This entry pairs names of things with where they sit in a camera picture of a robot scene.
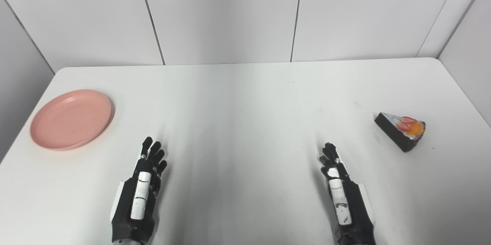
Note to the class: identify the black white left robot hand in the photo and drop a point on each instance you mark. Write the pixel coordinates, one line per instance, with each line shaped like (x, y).
(126, 206)

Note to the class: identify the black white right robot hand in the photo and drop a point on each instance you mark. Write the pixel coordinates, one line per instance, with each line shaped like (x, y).
(355, 214)

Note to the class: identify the chocolate cake slice with fruit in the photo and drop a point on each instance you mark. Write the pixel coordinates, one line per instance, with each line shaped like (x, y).
(399, 134)

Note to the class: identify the pink round plate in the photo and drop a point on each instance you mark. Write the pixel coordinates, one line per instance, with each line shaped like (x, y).
(71, 119)

